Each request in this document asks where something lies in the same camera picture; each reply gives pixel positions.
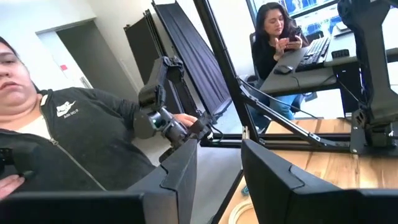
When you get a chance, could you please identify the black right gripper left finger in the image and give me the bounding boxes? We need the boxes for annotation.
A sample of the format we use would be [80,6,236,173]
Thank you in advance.
[0,138,199,224]

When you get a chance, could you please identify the grey desk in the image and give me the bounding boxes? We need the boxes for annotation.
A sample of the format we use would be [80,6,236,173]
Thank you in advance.
[259,30,398,118]

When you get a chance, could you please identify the black keyboard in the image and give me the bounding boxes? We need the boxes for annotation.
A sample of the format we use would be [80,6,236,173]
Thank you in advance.
[295,36,332,72]

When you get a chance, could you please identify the black folding panel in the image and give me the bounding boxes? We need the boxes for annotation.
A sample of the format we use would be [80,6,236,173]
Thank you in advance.
[151,1,233,116]
[123,9,187,114]

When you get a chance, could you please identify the person's hand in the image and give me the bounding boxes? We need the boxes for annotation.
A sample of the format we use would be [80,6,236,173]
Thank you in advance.
[172,113,199,128]
[0,174,25,200]

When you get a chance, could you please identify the computer monitor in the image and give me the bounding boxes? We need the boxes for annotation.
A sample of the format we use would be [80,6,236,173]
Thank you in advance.
[245,0,343,19]

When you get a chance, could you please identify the cream cable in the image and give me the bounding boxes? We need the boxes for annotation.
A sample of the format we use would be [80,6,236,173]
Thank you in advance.
[228,198,259,224]

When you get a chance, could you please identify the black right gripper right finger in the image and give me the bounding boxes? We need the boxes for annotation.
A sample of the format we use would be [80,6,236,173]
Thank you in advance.
[241,139,398,224]

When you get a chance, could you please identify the grey door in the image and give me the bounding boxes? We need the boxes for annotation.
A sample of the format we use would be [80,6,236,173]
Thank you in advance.
[36,18,139,102]

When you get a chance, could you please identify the black frame cable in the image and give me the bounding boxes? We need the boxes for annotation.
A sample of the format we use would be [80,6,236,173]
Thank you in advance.
[238,77,320,121]

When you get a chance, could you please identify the small black box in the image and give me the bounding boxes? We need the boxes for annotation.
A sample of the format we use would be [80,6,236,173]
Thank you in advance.
[331,49,351,59]

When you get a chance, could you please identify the black phone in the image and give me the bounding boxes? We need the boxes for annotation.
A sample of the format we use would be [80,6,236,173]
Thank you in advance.
[287,27,302,43]

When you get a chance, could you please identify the person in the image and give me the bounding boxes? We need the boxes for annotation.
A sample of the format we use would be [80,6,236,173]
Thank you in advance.
[250,2,310,130]
[0,35,156,202]

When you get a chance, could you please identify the black aluminium table frame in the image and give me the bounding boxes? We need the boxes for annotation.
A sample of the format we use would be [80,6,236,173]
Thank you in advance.
[192,0,354,224]

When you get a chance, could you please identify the black computer mouse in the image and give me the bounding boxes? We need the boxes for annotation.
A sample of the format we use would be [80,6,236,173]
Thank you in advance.
[273,64,295,75]

